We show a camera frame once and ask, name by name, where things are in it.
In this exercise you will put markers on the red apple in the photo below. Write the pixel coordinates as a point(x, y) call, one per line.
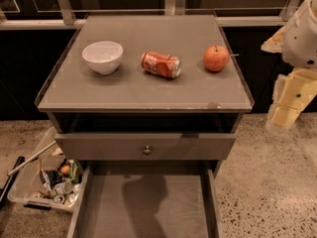
point(216, 58)

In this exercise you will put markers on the grey metal rod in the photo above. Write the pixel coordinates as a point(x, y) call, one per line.
point(33, 157)

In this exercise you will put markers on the red coke can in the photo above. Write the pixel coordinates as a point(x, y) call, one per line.
point(161, 64)

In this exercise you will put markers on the white ceramic bowl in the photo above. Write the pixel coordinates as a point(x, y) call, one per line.
point(103, 57)

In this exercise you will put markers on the clear plastic bin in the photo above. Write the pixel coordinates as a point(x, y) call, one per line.
point(28, 188)

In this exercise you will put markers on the grey top drawer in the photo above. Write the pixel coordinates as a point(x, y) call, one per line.
point(130, 146)

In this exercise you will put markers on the black tool handle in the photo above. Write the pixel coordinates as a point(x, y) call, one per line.
point(10, 179)

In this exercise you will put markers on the metal window railing frame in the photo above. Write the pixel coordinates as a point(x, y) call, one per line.
point(71, 14)

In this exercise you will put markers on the round metal drawer knob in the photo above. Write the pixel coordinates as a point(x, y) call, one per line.
point(147, 150)

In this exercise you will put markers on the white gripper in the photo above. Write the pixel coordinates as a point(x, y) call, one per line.
point(301, 40)

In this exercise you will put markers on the grey drawer cabinet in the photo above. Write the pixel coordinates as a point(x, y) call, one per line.
point(131, 100)

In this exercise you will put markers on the open grey middle drawer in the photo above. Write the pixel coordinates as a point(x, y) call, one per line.
point(152, 202)

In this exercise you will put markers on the black snack bag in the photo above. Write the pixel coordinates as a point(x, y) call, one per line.
point(50, 178)

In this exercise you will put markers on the orange round item in bin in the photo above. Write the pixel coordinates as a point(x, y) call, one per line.
point(65, 169)

